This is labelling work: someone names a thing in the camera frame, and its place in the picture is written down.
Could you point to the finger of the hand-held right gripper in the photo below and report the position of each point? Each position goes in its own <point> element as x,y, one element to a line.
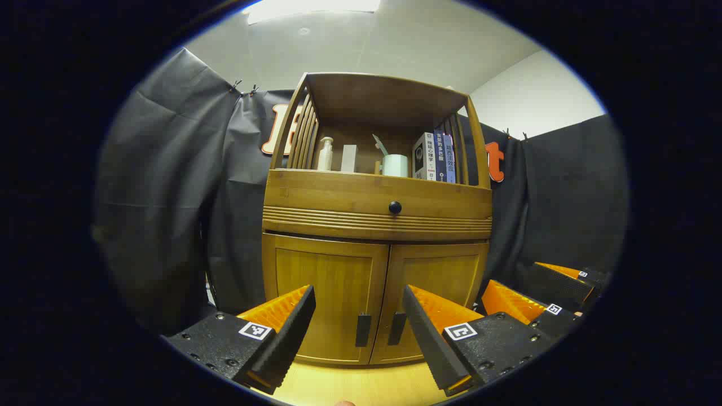
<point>558,285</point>
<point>558,324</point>

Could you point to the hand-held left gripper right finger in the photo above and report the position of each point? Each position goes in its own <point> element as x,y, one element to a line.
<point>428,344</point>

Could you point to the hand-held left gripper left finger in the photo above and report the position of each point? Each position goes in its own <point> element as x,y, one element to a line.
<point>290,338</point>

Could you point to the wooden cabinet door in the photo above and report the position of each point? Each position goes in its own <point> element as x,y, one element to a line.
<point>440,270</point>
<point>327,282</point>

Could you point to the wooden double-door shoe cabinet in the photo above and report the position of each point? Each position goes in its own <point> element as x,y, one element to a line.
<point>383,96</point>

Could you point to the black round drawer knob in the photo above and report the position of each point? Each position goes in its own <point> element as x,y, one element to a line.
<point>395,207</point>

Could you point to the wooden drawer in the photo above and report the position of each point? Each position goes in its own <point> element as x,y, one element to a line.
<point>327,194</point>

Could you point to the light blue book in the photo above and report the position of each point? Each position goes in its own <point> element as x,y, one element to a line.
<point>449,160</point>

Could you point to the dark blue book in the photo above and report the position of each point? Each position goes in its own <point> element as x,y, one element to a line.
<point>439,158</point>

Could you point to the white cup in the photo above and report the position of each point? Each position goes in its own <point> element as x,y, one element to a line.
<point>395,166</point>

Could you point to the white pump bottle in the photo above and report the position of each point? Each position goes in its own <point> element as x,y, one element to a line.
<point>325,158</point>

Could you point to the white book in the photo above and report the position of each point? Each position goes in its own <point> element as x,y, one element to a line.
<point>423,158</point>

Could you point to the small white box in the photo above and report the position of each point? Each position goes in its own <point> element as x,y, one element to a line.
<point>349,159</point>

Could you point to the pale green card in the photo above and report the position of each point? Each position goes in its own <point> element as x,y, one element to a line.
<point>381,145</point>

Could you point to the ceiling light panel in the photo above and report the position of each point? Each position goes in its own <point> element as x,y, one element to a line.
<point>310,8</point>

